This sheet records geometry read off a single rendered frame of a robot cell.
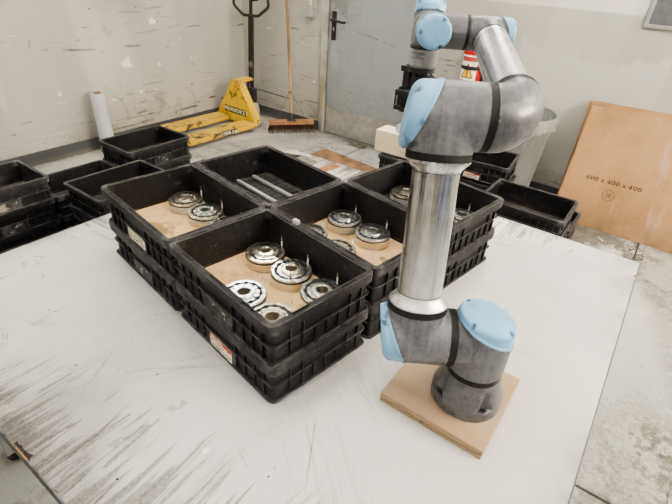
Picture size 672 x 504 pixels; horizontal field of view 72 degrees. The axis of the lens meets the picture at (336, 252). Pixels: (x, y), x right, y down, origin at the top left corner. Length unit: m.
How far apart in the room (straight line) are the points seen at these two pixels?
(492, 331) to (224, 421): 0.57
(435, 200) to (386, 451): 0.50
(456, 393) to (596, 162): 2.88
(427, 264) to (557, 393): 0.52
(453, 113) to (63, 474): 0.93
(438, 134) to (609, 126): 2.95
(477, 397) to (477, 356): 0.11
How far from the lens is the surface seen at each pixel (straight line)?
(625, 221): 3.73
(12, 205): 2.51
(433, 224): 0.83
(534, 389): 1.21
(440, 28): 1.15
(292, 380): 1.05
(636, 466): 2.18
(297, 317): 0.91
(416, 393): 1.07
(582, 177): 3.73
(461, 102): 0.80
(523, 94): 0.84
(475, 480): 1.01
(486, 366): 0.96
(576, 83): 3.85
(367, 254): 1.28
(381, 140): 1.37
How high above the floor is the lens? 1.52
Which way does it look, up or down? 33 degrees down
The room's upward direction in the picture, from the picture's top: 4 degrees clockwise
